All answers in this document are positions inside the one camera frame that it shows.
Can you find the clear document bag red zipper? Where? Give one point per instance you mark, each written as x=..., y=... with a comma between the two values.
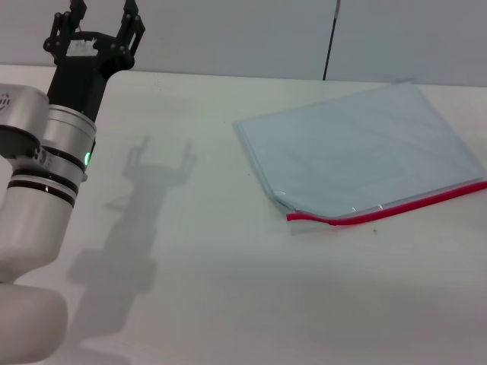
x=354, y=148

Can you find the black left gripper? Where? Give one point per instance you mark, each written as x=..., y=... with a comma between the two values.
x=78, y=81

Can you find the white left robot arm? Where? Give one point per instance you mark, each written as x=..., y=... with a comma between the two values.
x=34, y=213

